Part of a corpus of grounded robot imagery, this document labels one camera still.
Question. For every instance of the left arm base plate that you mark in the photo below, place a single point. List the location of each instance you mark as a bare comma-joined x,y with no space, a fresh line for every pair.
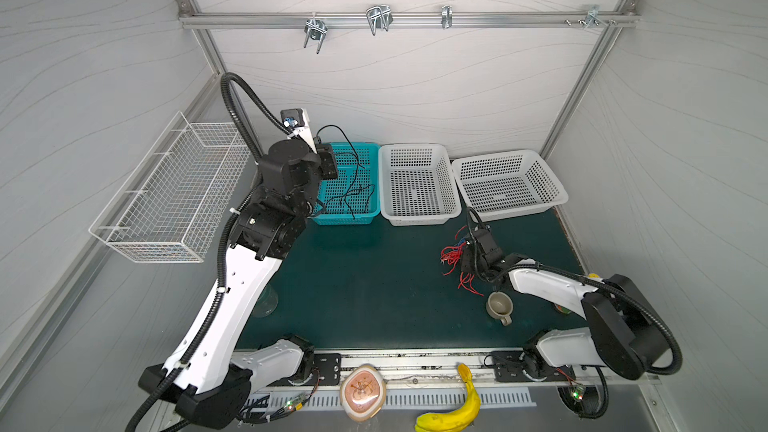
324,370

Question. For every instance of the metal clamp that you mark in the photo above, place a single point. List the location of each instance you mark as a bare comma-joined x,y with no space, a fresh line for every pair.
446,17
315,31
379,17
591,20

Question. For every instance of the round wooden toy face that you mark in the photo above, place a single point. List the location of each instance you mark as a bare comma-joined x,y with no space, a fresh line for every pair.
363,393

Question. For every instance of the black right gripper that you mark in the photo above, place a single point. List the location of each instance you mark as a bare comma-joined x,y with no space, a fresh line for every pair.
475,250

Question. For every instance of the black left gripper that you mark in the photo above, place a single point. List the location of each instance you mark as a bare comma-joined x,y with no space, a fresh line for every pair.
327,173

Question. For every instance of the white perforated basket right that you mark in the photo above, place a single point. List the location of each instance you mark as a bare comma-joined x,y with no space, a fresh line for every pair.
508,184

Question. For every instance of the white perforated basket middle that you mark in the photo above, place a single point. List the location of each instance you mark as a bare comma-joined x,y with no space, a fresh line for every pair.
416,185

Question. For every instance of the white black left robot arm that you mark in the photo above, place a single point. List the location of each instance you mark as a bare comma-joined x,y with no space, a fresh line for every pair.
200,378

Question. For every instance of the teal perforated basket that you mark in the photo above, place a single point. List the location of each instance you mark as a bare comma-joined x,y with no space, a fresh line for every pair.
353,198

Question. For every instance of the white wire wall basket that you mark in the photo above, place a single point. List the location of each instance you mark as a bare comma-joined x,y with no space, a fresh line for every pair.
167,211

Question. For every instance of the white perforated basket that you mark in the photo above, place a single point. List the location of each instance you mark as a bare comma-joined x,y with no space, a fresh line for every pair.
416,185
508,184

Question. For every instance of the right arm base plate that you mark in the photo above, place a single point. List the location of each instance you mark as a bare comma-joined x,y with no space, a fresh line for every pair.
520,366

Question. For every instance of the aluminium overhead rail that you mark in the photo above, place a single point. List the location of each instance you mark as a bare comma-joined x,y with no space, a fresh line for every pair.
401,20

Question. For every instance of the olive ceramic cup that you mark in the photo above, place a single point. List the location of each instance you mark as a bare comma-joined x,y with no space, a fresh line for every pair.
500,307

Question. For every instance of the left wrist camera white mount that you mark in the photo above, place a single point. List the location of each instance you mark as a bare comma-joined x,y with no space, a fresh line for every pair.
297,122

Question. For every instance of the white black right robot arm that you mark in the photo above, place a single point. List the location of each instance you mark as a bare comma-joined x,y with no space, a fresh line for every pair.
623,331

